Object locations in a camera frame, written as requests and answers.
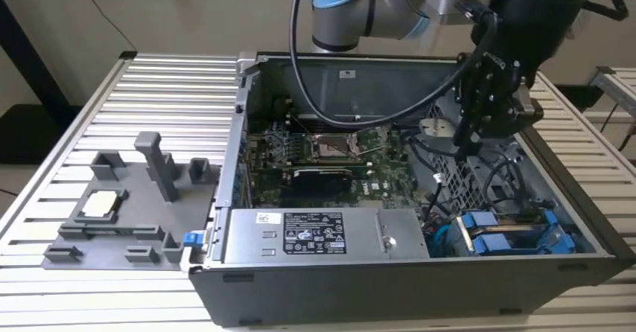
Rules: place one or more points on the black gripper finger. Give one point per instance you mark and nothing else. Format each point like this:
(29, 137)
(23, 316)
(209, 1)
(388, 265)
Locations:
(478, 105)
(512, 123)

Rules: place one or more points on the hard disk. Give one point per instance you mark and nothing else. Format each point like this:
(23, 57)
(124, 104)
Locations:
(494, 243)
(482, 220)

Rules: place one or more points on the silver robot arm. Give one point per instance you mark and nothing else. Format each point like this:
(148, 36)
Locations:
(339, 23)

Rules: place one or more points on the grey metal disk bay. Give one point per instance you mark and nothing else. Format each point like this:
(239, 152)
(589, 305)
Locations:
(458, 183)

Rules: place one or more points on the aluminium slat table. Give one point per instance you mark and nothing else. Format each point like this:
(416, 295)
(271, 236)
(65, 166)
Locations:
(617, 86)

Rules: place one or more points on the green motherboard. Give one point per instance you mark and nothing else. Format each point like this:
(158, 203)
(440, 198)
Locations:
(394, 183)

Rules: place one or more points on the CPU socket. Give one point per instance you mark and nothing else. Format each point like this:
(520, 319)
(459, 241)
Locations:
(331, 149)

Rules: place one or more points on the black graphics card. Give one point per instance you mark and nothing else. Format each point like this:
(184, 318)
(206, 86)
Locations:
(319, 187)

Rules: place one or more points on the black open PC case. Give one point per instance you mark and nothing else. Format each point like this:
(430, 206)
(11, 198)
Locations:
(348, 295)

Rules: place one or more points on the silver power supply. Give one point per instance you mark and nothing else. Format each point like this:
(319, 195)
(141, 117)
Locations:
(249, 235)

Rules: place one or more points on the blue case latch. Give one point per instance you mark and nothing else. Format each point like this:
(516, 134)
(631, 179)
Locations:
(192, 239)

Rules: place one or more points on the grey parts rack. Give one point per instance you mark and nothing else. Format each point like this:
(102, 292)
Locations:
(145, 213)

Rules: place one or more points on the silver CPU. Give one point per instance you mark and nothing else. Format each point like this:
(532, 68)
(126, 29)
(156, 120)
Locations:
(100, 202)

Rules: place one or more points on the silver metal bracket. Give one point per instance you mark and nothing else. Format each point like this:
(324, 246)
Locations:
(438, 128)

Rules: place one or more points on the silver camera bracket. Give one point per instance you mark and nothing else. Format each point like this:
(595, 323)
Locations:
(447, 4)

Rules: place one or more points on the black furniture frame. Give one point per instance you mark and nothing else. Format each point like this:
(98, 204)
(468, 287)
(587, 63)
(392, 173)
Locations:
(30, 131)

